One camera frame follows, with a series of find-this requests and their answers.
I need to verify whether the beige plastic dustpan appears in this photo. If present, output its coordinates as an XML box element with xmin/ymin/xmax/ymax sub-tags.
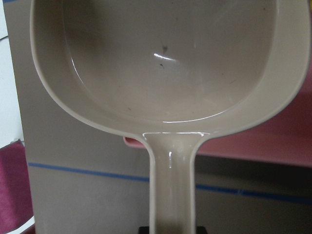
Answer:
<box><xmin>30</xmin><ymin>0</ymin><xmax>311</xmax><ymax>234</ymax></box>

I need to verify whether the pink plastic bin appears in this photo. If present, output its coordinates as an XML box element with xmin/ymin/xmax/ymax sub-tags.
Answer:
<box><xmin>123</xmin><ymin>80</ymin><xmax>312</xmax><ymax>168</ymax></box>

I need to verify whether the magenta cloth on rack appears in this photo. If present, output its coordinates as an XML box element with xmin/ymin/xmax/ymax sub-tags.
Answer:
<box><xmin>0</xmin><ymin>141</ymin><xmax>33</xmax><ymax>234</ymax></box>

